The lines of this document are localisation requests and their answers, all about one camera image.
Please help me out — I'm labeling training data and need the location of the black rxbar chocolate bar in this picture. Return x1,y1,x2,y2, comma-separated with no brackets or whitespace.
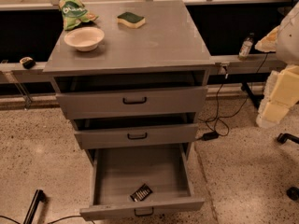
130,184,152,202

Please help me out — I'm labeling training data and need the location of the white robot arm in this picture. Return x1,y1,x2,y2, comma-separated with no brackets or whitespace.
255,4,299,128

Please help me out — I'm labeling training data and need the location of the grey drawer cabinet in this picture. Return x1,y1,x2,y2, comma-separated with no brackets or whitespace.
42,0,216,222

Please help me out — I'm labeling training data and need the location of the grey middle drawer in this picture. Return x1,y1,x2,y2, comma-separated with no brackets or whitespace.
75,112,197,149

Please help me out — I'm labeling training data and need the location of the grey drawer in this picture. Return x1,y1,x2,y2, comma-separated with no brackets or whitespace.
80,144,204,221
75,112,197,149
55,70,207,119

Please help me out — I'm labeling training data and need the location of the grey top drawer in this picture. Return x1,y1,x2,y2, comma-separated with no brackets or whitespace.
55,70,207,119

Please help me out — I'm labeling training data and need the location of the grey bottom drawer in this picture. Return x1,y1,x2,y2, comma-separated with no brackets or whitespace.
80,144,204,221

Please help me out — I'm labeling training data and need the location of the black power adapter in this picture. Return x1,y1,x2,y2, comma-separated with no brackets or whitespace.
202,131,219,141

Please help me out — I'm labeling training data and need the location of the green yellow sponge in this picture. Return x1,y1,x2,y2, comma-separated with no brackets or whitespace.
117,12,146,29

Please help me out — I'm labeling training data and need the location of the white bowl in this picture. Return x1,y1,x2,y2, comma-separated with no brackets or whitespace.
64,27,105,51

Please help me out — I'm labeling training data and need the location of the black table leg with caster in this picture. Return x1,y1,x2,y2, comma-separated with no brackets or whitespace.
241,82,263,109

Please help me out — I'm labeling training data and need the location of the small clear bottle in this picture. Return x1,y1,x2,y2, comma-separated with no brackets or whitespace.
238,33,254,61

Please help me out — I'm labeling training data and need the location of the green chip bag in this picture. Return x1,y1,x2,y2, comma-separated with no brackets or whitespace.
59,0,98,31

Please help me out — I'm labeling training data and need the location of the black yellow tape measure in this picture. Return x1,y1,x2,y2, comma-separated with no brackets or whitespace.
20,57,36,69

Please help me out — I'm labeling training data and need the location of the black stand leg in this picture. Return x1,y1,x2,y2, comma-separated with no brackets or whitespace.
22,189,46,224

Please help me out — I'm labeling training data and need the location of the black chair base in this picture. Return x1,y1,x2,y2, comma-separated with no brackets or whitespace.
276,133,299,202

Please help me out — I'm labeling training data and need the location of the black power cable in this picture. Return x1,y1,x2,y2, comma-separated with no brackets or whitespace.
195,53,269,141

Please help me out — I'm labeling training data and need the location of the metal rail shelf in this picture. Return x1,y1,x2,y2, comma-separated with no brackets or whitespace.
0,53,286,84

